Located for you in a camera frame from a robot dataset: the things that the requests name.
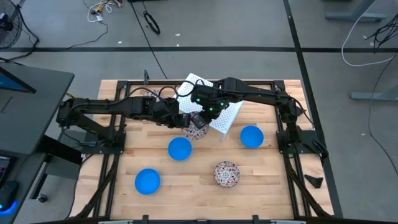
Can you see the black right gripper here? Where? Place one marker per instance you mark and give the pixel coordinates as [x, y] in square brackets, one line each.
[209, 115]

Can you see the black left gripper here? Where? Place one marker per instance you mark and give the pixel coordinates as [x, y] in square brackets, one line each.
[174, 116]

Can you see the blue mini bowl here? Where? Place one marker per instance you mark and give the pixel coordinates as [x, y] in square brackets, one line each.
[252, 136]
[147, 181]
[179, 148]

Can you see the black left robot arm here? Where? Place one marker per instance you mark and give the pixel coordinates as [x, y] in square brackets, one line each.
[109, 105]

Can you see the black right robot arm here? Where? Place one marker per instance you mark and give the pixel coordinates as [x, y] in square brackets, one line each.
[255, 93]

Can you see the white perforated metal rack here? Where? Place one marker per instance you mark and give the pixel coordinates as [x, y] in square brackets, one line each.
[230, 118]

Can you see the charcoal desk top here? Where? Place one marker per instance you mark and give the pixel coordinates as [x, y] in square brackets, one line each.
[37, 109]

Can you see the black caster wheel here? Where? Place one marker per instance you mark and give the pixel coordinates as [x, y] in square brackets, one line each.
[42, 198]

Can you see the grey side desk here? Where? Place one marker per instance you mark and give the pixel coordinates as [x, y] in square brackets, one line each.
[28, 174]

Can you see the computer monitor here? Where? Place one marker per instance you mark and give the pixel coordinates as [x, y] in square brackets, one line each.
[12, 84]

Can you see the grey desk leg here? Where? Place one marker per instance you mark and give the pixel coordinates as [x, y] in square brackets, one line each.
[373, 96]
[357, 17]

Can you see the black backlit keyboard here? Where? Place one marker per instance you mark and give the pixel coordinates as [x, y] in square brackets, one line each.
[3, 169]

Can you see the black glowing computer mouse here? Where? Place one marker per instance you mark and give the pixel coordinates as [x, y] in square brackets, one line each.
[7, 194]

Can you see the black floor fan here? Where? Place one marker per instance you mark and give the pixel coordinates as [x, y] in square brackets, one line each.
[4, 25]

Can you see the small black upright bracket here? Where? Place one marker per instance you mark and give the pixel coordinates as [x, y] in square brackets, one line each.
[145, 77]

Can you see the black triangular bracket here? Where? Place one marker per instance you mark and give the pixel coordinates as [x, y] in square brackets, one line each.
[315, 182]

